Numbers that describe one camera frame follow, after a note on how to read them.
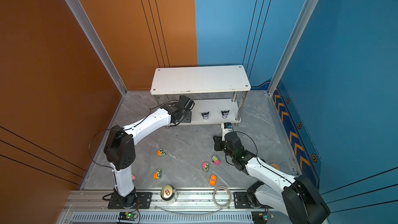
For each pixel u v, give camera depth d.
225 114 0.93
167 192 0.67
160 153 0.87
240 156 0.64
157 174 0.79
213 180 0.78
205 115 0.93
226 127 0.74
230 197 0.74
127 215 0.71
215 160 0.83
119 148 0.49
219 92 0.74
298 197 0.40
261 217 0.70
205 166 0.82
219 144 0.74
